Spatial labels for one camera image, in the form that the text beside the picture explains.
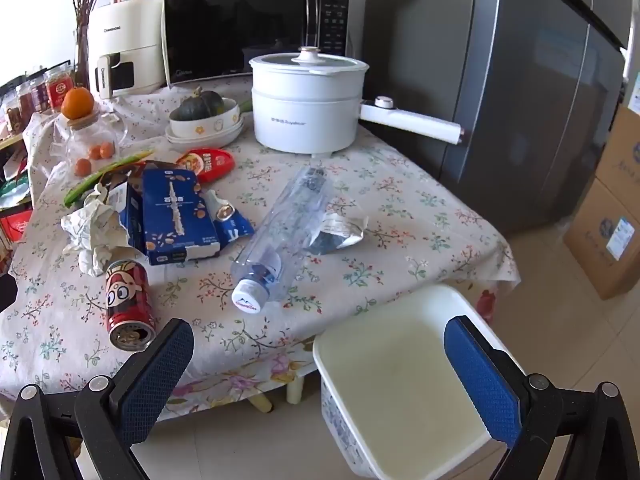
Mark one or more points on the red cartoon drink can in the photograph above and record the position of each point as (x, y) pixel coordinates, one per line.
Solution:
(125, 300)

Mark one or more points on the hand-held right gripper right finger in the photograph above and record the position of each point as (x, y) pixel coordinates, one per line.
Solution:
(482, 385)

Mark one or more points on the orange fruit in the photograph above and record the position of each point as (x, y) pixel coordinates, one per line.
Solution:
(77, 104)

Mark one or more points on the cream air fryer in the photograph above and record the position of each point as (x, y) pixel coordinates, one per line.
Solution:
(130, 30)

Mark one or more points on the clear plastic bottle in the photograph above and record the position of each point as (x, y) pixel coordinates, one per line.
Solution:
(295, 225)

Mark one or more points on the jar with red label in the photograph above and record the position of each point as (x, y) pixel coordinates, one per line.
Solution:
(59, 87)

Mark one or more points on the silver foil wrapper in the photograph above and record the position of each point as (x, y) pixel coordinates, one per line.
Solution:
(335, 235)

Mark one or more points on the glass vase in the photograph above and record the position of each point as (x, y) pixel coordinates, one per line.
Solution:
(82, 60)

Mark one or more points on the large cardboard box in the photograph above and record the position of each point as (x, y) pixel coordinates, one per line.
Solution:
(625, 155)
(605, 240)

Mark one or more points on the crumpled white paper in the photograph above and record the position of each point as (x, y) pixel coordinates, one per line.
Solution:
(95, 230)

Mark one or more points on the blue snack box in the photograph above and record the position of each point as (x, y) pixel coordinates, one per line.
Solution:
(175, 210)

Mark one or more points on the white plastic bin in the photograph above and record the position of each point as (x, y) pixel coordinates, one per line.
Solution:
(400, 390)

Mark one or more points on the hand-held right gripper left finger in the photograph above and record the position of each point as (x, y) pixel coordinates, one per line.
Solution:
(155, 385)

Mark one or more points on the glass jar with cork lid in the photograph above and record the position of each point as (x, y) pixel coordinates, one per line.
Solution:
(92, 132)

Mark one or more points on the grey refrigerator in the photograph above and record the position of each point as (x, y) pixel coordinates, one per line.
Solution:
(500, 85)

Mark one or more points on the blue milk carton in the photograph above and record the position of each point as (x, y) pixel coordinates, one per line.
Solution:
(235, 230)

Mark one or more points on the white electric cooking pot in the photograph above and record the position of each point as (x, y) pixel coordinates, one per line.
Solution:
(300, 120)

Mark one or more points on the dark green squash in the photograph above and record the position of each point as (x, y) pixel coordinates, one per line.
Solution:
(200, 105)

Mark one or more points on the jar of dark preserves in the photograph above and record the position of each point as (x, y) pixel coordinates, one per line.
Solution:
(24, 105)
(40, 95)

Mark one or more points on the small orange-red fruit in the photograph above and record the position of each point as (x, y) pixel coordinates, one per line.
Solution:
(95, 152)
(107, 150)
(83, 167)

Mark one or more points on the black and white microwave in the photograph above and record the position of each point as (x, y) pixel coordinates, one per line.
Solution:
(235, 30)

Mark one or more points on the floral tablecloth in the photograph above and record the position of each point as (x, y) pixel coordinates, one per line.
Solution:
(400, 200)

